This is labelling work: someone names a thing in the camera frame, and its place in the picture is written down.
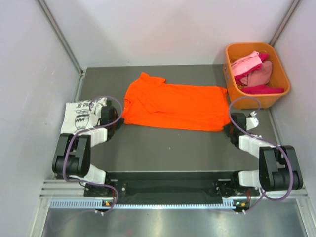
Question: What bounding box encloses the slotted cable duct rail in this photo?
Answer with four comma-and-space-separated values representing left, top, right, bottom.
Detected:
49, 198, 247, 210

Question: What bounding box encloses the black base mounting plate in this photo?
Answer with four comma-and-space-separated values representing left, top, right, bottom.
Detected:
83, 170, 260, 204

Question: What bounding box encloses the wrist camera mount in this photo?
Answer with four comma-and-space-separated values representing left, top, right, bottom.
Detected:
93, 98, 107, 117
246, 111, 259, 131

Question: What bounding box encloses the light pink t-shirt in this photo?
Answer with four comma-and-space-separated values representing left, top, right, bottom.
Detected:
231, 51, 262, 76

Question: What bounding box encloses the aluminium frame extrusion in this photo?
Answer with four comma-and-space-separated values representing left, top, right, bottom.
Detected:
39, 179, 308, 199

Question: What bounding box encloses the white printed folded t-shirt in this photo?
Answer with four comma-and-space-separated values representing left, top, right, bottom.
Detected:
61, 98, 104, 134

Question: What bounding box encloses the magenta t-shirt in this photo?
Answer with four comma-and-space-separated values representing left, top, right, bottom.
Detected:
234, 53, 284, 95

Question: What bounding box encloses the orange plastic basket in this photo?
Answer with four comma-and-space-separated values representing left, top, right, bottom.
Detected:
223, 42, 291, 110

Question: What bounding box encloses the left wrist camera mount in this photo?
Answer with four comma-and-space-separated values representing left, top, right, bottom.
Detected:
93, 98, 107, 117

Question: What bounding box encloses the salmon pink t-shirt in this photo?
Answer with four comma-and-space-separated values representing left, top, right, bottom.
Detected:
240, 61, 273, 87

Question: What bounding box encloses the orange t-shirt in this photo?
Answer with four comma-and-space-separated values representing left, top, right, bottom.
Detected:
122, 72, 230, 132

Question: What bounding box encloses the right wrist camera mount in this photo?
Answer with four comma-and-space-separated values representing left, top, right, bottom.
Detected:
246, 111, 259, 131

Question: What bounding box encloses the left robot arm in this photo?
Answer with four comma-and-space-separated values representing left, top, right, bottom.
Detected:
52, 106, 123, 196

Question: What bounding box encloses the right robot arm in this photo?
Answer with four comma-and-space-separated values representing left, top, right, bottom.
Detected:
224, 113, 303, 196

